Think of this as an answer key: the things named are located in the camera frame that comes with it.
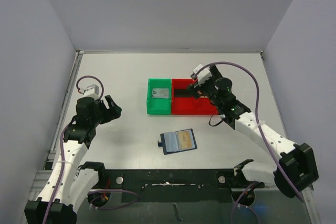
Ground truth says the blue leather card holder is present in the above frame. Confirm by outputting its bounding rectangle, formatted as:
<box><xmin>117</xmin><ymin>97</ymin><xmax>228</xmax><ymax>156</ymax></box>
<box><xmin>158</xmin><ymin>129</ymin><xmax>197</xmax><ymax>155</ymax></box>

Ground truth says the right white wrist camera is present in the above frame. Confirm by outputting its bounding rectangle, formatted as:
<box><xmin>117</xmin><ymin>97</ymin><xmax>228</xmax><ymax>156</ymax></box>
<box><xmin>191</xmin><ymin>64</ymin><xmax>212</xmax><ymax>86</ymax></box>

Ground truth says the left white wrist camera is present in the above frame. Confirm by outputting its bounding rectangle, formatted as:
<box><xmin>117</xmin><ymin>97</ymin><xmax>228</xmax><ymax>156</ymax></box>
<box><xmin>78</xmin><ymin>84</ymin><xmax>99</xmax><ymax>100</ymax></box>

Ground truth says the black card in bin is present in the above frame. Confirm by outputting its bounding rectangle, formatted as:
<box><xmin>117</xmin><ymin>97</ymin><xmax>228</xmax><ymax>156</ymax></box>
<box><xmin>173</xmin><ymin>89</ymin><xmax>193</xmax><ymax>98</ymax></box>

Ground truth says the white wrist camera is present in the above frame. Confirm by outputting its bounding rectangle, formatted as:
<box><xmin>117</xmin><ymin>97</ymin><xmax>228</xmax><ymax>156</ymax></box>
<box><xmin>78</xmin><ymin>84</ymin><xmax>99</xmax><ymax>100</ymax></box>
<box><xmin>191</xmin><ymin>64</ymin><xmax>212</xmax><ymax>86</ymax></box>

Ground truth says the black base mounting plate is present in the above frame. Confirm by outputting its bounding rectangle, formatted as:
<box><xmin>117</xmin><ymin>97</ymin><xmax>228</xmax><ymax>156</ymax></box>
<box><xmin>86</xmin><ymin>168</ymin><xmax>250</xmax><ymax>207</ymax></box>

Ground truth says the green plastic bin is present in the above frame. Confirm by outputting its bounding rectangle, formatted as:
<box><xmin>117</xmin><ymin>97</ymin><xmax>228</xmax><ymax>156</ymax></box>
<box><xmin>146</xmin><ymin>78</ymin><xmax>172</xmax><ymax>115</ymax></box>

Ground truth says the gold card in holder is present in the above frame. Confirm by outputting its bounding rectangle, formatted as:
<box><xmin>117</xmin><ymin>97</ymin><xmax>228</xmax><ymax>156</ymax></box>
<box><xmin>177</xmin><ymin>131</ymin><xmax>193</xmax><ymax>150</ymax></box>

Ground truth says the right red plastic bin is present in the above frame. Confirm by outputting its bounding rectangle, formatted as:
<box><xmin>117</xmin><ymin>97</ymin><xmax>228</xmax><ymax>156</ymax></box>
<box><xmin>194</xmin><ymin>97</ymin><xmax>218</xmax><ymax>115</ymax></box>

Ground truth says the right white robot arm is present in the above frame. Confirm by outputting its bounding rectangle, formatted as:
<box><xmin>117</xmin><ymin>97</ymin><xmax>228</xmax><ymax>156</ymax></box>
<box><xmin>187</xmin><ymin>62</ymin><xmax>319</xmax><ymax>200</ymax></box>

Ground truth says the aluminium front rail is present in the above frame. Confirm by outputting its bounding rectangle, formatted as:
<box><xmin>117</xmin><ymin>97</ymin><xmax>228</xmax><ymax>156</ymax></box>
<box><xmin>30</xmin><ymin>170</ymin><xmax>52</xmax><ymax>192</ymax></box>

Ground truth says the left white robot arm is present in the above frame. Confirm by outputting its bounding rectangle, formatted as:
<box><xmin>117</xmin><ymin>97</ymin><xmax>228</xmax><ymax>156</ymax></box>
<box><xmin>24</xmin><ymin>95</ymin><xmax>122</xmax><ymax>223</ymax></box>

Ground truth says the white magnetic stripe card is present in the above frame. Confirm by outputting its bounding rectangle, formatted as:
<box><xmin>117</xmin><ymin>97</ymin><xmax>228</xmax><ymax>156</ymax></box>
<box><xmin>151</xmin><ymin>88</ymin><xmax>170</xmax><ymax>99</ymax></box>

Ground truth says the red plastic bin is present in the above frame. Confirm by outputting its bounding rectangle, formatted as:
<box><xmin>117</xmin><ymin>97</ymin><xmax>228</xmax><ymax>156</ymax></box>
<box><xmin>194</xmin><ymin>97</ymin><xmax>218</xmax><ymax>115</ymax></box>
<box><xmin>171</xmin><ymin>79</ymin><xmax>196</xmax><ymax>115</ymax></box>

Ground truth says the middle red plastic bin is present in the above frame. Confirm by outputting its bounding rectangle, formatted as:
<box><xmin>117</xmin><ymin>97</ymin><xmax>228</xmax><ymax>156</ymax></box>
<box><xmin>171</xmin><ymin>79</ymin><xmax>196</xmax><ymax>115</ymax></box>

